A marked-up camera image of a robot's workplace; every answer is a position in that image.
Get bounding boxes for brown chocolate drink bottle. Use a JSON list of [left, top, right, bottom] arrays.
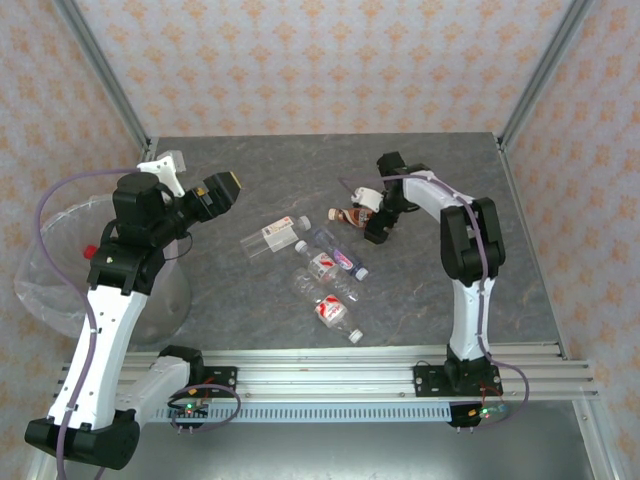
[[327, 206, 377, 230]]

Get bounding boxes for clear bottle purple label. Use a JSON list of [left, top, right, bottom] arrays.
[[310, 227, 370, 281]]

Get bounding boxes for clear bottle red white label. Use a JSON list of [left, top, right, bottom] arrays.
[[290, 267, 364, 345], [293, 239, 362, 304]]

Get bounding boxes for square clear bottle white label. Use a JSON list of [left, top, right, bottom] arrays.
[[239, 214, 313, 259]]

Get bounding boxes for small circuit board with LEDs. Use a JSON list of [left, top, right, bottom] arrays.
[[467, 402, 509, 421], [177, 397, 211, 421]]

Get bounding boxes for grey metal lower panel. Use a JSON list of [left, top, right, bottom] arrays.
[[29, 417, 616, 480]]

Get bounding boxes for aluminium table side rail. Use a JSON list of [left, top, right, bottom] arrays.
[[130, 137, 160, 174], [496, 134, 569, 360]]

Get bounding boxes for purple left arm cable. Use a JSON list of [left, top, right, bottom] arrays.
[[37, 167, 245, 480]]

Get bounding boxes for long aluminium base rail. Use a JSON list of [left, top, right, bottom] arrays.
[[52, 348, 600, 404]]

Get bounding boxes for aluminium frame post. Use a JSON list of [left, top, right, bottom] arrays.
[[53, 0, 154, 151], [499, 0, 597, 151]]

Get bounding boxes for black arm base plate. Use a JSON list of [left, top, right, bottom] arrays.
[[412, 363, 454, 400], [199, 365, 239, 399]]

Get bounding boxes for white slotted cable duct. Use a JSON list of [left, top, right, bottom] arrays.
[[149, 402, 454, 425]]

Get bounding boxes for aluminium lower frame bar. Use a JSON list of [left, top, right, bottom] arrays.
[[572, 399, 626, 480]]

